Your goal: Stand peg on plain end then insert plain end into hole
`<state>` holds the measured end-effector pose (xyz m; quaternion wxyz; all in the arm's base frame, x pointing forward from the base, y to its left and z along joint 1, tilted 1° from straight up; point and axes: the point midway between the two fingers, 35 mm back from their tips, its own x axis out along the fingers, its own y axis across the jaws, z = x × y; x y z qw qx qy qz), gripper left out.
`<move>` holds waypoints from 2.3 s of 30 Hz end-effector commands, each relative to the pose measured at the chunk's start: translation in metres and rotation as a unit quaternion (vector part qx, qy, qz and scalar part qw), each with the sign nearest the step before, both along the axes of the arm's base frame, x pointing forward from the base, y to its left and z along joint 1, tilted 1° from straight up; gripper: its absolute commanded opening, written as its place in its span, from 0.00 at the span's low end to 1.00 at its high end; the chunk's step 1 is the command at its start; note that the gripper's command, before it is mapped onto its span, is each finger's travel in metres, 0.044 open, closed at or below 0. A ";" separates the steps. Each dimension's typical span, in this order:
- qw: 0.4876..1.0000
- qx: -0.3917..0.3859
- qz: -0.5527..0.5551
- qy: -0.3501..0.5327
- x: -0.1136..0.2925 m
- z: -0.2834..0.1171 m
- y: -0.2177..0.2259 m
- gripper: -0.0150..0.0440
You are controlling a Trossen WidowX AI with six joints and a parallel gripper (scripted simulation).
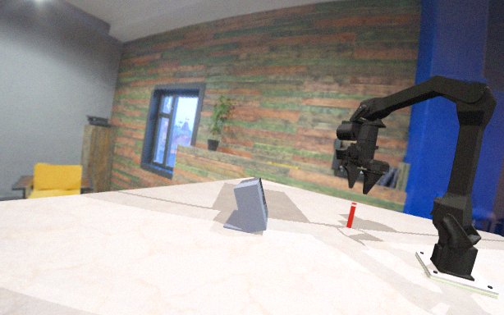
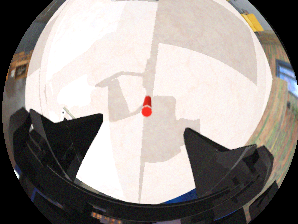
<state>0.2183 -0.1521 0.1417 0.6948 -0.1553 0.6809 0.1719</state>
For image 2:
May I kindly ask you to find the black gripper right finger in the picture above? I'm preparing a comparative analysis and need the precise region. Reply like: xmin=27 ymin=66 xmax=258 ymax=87
xmin=184 ymin=127 xmax=258 ymax=198

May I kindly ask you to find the red peg with white band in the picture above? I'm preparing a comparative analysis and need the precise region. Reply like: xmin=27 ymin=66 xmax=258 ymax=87
xmin=142 ymin=95 xmax=153 ymax=116

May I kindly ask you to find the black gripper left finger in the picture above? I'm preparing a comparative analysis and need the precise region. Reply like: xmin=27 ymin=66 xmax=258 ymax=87
xmin=29 ymin=109 xmax=102 ymax=183

